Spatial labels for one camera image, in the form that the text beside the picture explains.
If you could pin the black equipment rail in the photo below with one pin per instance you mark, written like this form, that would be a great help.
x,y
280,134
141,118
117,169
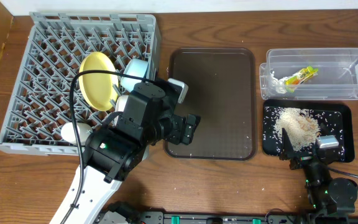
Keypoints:
x,y
121,212

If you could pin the clear plastic waste bin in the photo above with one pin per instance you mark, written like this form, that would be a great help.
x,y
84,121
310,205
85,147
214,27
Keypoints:
x,y
337,77

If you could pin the white cup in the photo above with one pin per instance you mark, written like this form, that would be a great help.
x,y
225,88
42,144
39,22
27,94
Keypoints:
x,y
84,131

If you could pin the black waste tray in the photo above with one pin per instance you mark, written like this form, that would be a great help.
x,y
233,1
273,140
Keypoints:
x,y
346,124

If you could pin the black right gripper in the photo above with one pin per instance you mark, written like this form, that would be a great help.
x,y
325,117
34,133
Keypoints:
x,y
305,157

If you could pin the pink small bowl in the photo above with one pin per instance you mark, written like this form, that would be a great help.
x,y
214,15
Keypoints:
x,y
121,103

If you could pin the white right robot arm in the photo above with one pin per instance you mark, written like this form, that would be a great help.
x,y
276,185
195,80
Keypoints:
x,y
332,199

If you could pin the green orange snack wrapper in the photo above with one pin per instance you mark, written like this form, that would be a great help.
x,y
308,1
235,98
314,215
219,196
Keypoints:
x,y
301,76

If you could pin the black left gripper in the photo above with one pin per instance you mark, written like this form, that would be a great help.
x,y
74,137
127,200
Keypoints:
x,y
188,129

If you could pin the light blue bowl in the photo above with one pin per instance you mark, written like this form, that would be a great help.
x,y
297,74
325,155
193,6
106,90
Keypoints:
x,y
135,68

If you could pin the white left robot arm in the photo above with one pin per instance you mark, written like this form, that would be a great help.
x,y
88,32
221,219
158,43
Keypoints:
x,y
121,143

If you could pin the grey dishwasher rack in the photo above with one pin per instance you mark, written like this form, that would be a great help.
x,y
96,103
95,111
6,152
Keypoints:
x,y
56,46

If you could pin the dark brown serving tray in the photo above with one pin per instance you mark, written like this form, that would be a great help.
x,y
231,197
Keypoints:
x,y
221,90

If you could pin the pile of rice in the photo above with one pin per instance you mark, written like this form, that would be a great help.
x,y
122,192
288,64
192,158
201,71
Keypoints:
x,y
303,127

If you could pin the yellow round plate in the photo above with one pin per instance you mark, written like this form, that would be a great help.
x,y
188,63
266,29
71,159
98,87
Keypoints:
x,y
97,88

